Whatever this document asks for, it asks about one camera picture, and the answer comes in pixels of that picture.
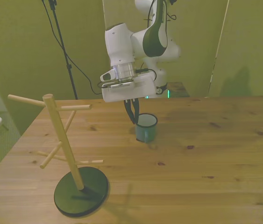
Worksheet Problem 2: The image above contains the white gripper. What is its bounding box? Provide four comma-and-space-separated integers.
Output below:
100, 71, 157, 125

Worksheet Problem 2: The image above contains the blue enamel mug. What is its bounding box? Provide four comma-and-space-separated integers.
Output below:
135, 113, 158, 143

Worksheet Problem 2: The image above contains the wooden mug tree black base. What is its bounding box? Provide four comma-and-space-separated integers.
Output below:
7, 93, 110, 217

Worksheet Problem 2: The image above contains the black tripod stand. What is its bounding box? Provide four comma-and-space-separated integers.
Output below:
42, 0, 78, 100
41, 0, 104, 95

